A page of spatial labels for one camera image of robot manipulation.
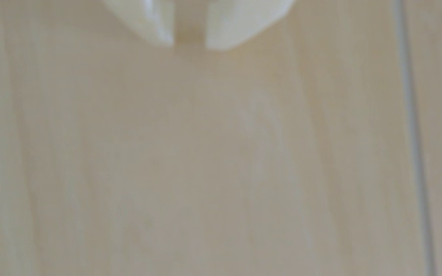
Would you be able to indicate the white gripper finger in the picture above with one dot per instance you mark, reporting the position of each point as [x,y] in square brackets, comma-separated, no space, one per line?
[240,19]
[148,17]

